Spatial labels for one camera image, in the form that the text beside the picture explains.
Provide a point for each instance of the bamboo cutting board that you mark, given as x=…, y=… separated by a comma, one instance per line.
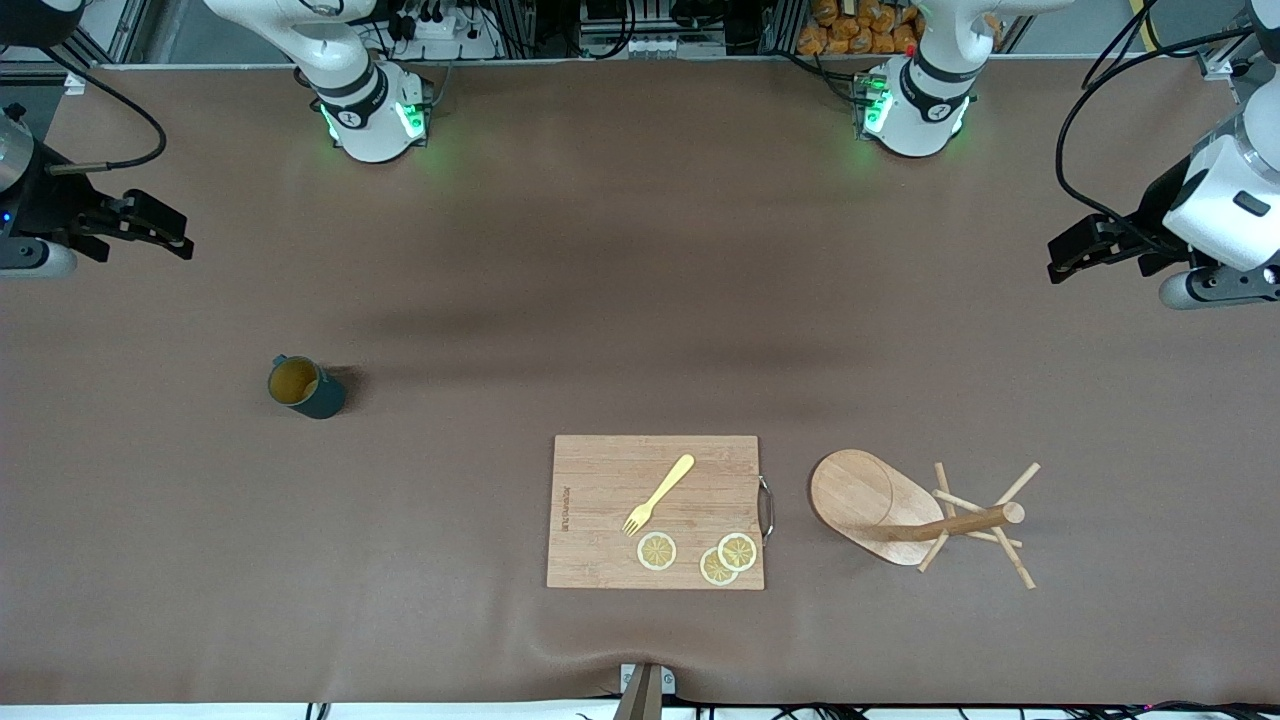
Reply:
x=600, y=480

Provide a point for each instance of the yellow plastic fork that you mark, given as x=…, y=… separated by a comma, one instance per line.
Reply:
x=660, y=492

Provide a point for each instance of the grey metal table bracket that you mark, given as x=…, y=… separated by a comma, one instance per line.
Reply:
x=668, y=680

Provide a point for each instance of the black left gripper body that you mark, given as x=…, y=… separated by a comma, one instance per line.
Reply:
x=1150, y=217

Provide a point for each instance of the white power strip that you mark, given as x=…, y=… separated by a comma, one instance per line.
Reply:
x=450, y=35

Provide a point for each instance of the wooden mug tree rack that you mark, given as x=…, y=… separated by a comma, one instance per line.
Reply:
x=860, y=495

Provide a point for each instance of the brown camera stand post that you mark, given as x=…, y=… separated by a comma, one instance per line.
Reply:
x=640, y=700

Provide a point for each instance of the lemon slice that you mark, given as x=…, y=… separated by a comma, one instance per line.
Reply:
x=738, y=552
x=657, y=551
x=712, y=570

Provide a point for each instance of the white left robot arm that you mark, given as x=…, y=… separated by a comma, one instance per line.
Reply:
x=915, y=120

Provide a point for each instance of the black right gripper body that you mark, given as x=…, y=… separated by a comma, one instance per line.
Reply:
x=52, y=207

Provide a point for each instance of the pile of orange bread rolls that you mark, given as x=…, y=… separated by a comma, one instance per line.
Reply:
x=850, y=30

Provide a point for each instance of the dark green ribbed mug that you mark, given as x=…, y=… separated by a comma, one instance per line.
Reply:
x=315, y=400

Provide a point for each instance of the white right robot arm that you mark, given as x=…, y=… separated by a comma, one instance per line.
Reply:
x=370, y=120

